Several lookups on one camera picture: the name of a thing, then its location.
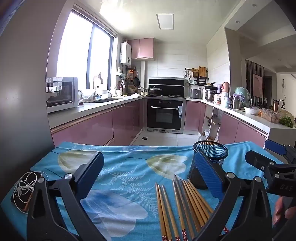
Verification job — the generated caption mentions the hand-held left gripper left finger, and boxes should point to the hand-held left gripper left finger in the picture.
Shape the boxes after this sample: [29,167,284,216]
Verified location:
[26,151,104,241]

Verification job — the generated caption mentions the person's right hand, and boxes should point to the person's right hand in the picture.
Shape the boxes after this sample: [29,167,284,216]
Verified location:
[273,197,296,225]

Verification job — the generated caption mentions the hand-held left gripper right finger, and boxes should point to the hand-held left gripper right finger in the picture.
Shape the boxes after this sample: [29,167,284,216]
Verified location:
[195,150,273,241]

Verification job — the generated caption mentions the white earphone cable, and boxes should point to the white earphone cable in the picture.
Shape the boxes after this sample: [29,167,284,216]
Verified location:
[13,172,45,205]

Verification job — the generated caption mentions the pink wall cabinet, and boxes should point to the pink wall cabinet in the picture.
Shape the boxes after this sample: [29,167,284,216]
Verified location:
[128,38,154,59]

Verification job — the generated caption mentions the black built-in oven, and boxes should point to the black built-in oven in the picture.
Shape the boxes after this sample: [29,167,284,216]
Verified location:
[144,97,186,133]

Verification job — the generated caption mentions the green covered appliance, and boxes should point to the green covered appliance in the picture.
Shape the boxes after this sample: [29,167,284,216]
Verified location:
[233,87,252,109]

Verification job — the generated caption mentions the steel steamer pot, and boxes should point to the steel steamer pot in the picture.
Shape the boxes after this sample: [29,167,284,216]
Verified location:
[205,90,218,102]

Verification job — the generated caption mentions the square ceiling light panel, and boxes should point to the square ceiling light panel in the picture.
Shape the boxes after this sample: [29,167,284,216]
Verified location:
[156,13,174,30]

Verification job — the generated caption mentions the green leafy vegetables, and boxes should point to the green leafy vegetables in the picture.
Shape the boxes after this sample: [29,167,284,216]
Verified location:
[279,116,295,128]

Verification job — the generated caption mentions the grey refrigerator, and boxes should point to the grey refrigerator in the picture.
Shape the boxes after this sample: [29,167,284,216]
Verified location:
[0,0,73,204]

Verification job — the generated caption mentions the white microwave oven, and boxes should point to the white microwave oven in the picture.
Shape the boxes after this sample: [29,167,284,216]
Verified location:
[46,77,79,113]

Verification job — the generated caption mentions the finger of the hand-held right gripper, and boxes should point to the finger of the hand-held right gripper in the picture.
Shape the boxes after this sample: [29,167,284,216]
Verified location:
[264,139,296,163]
[245,150,289,176]

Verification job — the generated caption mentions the black mesh cup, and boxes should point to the black mesh cup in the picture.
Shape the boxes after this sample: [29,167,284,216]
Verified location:
[187,141,229,190]

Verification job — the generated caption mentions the large kitchen window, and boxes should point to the large kitchen window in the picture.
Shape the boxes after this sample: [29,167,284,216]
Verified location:
[57,7,115,90]

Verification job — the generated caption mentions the silver rice cooker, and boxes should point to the silver rice cooker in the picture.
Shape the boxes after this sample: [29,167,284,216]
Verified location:
[188,85,204,99]

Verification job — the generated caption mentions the clear plastic container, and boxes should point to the clear plastic container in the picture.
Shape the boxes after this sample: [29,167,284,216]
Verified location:
[261,108,281,122]

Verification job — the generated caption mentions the black range hood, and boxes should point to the black range hood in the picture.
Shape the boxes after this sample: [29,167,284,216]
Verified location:
[148,77,185,96]

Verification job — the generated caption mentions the dark phone with orange case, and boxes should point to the dark phone with orange case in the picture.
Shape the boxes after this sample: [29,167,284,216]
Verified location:
[10,171,48,214]

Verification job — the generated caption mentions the set of wooden chopsticks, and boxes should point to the set of wooden chopsticks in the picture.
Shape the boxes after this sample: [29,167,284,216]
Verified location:
[155,174,230,241]

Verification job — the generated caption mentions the black wall rack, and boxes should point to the black wall rack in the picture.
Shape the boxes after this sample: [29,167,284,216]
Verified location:
[185,67,208,85]

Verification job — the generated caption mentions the white wall water heater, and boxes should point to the white wall water heater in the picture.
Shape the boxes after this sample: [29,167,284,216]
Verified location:
[120,42,132,65]

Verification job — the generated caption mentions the pink base cabinet run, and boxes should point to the pink base cabinet run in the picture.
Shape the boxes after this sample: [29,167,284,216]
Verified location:
[50,98,145,147]
[184,101,267,149]

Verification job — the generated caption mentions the blue floral tablecloth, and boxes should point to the blue floral tablecloth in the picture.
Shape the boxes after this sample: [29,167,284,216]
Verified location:
[1,140,288,241]

